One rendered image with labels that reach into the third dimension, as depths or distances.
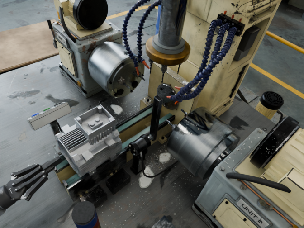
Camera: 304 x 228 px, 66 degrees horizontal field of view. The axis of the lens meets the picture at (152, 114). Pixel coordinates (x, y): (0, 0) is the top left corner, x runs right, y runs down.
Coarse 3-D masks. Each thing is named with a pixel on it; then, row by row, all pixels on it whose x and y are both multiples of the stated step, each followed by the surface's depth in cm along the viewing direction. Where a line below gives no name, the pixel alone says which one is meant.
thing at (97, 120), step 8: (88, 112) 92; (96, 112) 95; (104, 112) 94; (80, 120) 89; (88, 120) 92; (96, 120) 90; (104, 120) 93; (112, 120) 89; (80, 128) 88; (88, 128) 90; (96, 128) 90; (104, 128) 89; (112, 128) 93; (88, 136) 85; (96, 136) 88; (104, 136) 92
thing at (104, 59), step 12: (96, 48) 120; (108, 48) 117; (120, 48) 118; (96, 60) 117; (108, 60) 114; (120, 60) 112; (132, 60) 116; (96, 72) 118; (108, 72) 112; (120, 72) 115; (132, 72) 121; (108, 84) 115; (120, 84) 116; (132, 84) 128; (120, 96) 128
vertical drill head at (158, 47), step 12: (168, 0) 76; (180, 0) 75; (168, 12) 79; (180, 12) 78; (168, 24) 82; (180, 24) 82; (156, 36) 92; (168, 36) 85; (180, 36) 87; (156, 48) 89; (168, 48) 87; (180, 48) 88; (156, 60) 89; (168, 60) 87; (180, 60) 89
